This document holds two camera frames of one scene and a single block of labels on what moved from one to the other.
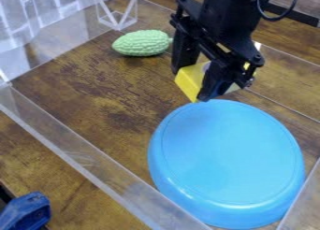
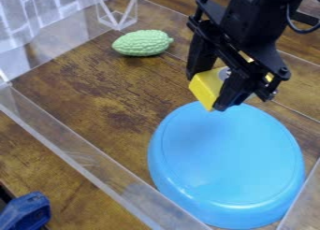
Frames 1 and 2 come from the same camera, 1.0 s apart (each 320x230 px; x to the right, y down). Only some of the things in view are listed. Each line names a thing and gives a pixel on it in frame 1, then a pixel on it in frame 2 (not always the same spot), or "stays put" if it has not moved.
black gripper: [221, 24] → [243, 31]
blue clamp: [26, 212] stays put
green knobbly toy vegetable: [140, 43] stays put
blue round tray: [226, 165] stays put
